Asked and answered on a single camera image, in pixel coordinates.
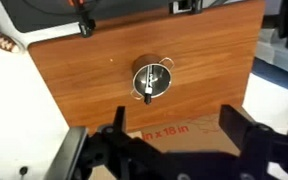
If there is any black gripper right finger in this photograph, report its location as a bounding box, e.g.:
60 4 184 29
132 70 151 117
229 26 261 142
218 104 258 158

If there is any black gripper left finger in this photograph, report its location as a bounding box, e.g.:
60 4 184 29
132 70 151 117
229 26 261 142
112 105 130 143

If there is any small silver pot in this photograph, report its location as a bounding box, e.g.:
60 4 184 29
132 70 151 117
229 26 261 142
130 53 176 101

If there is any brown cardboard box sheet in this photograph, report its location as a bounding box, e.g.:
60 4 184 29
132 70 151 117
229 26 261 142
127 106 259 158

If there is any black perforated breadboard table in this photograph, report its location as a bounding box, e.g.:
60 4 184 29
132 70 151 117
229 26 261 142
0 0 172 34

